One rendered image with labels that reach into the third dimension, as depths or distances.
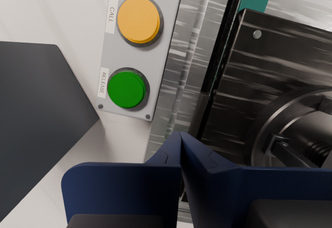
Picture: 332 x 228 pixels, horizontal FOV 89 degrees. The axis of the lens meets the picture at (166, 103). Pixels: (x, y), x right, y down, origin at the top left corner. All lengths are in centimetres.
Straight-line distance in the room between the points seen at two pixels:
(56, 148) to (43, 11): 21
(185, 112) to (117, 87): 8
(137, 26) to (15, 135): 15
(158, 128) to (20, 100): 15
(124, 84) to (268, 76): 15
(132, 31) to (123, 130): 20
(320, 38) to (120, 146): 32
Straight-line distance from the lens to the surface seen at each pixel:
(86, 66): 32
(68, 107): 27
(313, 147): 24
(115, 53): 19
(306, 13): 29
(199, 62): 19
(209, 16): 20
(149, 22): 18
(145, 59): 19
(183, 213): 29
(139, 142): 34
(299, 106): 21
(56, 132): 24
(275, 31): 21
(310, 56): 23
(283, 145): 20
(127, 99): 19
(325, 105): 22
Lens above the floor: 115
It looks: 73 degrees down
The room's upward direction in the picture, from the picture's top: 178 degrees clockwise
